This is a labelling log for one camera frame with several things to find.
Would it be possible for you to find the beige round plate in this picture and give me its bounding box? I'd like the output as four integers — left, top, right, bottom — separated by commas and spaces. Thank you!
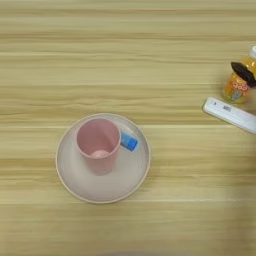
55, 112, 151, 204

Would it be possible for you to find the blue tube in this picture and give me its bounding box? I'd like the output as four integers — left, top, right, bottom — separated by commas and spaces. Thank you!
119, 131, 139, 153

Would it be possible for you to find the white flat rectangular box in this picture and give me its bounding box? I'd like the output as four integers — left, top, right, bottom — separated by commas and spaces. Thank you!
202, 96, 256, 135

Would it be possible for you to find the orange juice bottle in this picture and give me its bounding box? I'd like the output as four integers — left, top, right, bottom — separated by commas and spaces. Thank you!
221, 45, 256, 105

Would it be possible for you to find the pink plastic cup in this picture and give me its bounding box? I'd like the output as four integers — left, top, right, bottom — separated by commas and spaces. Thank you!
76, 117, 122, 177

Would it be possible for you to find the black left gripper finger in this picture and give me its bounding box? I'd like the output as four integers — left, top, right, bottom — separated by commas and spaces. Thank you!
230, 61, 256, 89

